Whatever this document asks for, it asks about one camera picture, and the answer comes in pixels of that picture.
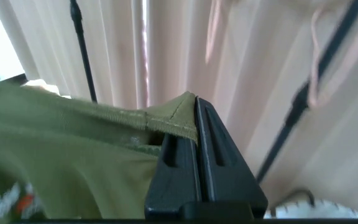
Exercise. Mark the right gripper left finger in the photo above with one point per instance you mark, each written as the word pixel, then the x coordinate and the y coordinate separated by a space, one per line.
pixel 172 180

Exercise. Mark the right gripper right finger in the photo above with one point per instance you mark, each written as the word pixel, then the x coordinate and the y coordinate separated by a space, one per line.
pixel 228 174

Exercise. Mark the green long-sleeved shirt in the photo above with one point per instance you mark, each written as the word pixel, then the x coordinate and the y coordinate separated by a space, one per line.
pixel 73 149

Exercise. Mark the pink clothes hanger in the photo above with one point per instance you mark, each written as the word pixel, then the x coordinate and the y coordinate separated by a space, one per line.
pixel 211 37
pixel 314 62

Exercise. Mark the white laundry basket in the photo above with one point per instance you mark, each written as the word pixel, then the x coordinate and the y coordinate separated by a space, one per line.
pixel 322 212

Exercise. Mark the black clothes rack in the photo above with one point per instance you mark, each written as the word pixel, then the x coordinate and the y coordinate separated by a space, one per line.
pixel 79 31

